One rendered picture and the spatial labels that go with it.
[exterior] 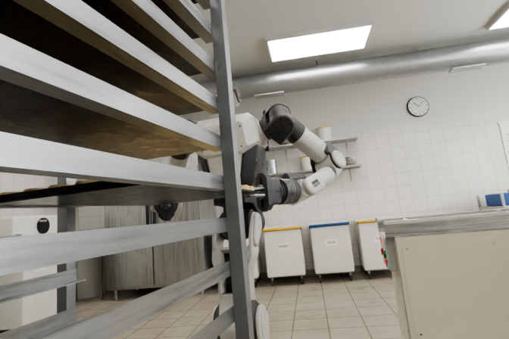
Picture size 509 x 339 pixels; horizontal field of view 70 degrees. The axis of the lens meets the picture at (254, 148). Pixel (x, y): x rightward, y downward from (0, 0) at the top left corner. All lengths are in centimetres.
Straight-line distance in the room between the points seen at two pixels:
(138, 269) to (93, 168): 499
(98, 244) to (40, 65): 20
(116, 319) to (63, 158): 19
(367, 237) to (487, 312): 360
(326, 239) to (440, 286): 358
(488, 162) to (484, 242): 476
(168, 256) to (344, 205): 268
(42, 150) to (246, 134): 105
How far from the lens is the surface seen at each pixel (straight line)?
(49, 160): 41
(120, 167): 49
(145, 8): 64
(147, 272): 537
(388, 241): 163
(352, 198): 580
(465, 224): 164
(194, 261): 512
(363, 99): 608
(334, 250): 514
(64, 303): 104
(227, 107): 82
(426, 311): 163
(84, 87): 47
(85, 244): 44
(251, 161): 140
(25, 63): 42
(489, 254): 165
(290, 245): 513
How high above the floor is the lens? 98
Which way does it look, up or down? 10 degrees up
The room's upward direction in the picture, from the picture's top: 5 degrees counter-clockwise
